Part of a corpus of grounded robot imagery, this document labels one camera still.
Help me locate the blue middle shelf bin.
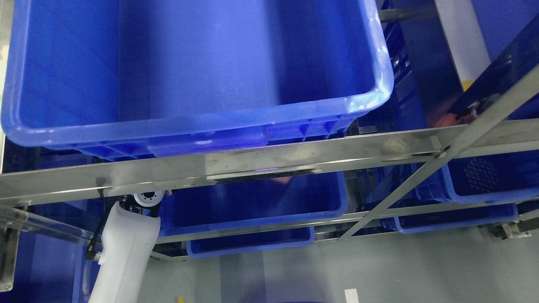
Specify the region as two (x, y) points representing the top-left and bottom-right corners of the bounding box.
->
(159, 171), (348, 237)

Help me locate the large blue top bin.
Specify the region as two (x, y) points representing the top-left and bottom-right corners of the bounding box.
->
(1, 0), (394, 161)

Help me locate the stainless steel shelf rack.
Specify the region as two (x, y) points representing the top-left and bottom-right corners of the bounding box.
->
(1, 0), (538, 302)

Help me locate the white robot forearm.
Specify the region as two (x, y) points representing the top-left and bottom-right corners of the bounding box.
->
(85, 191), (165, 303)

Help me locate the pink plastic storage box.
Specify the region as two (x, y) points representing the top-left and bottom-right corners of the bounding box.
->
(429, 98), (462, 128)

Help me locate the blue shelf bin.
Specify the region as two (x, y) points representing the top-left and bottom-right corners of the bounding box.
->
(412, 150), (539, 204)
(159, 171), (348, 237)

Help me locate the blue right shelf bin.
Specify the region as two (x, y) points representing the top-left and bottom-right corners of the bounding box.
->
(412, 150), (539, 204)

